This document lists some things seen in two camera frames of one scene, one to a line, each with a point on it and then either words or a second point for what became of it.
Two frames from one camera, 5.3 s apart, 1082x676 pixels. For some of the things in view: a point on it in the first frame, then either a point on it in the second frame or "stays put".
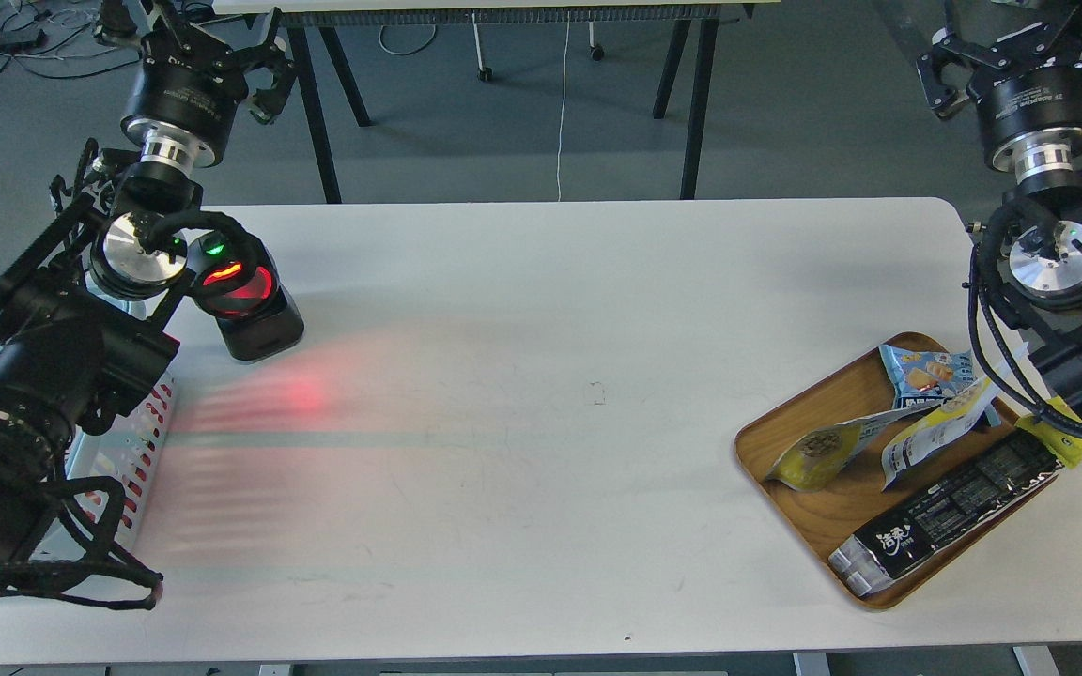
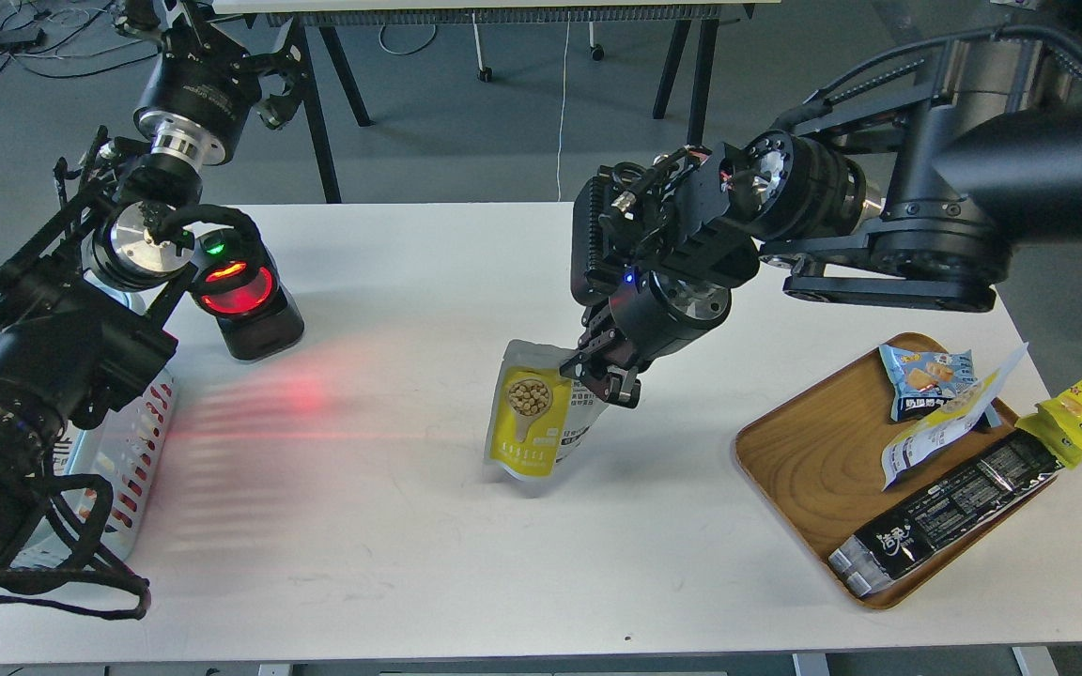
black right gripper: [1036, 114] to [651, 316]
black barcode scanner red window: [235, 279] stays put
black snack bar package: [882, 554] stays put
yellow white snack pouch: [819, 455] to [537, 416]
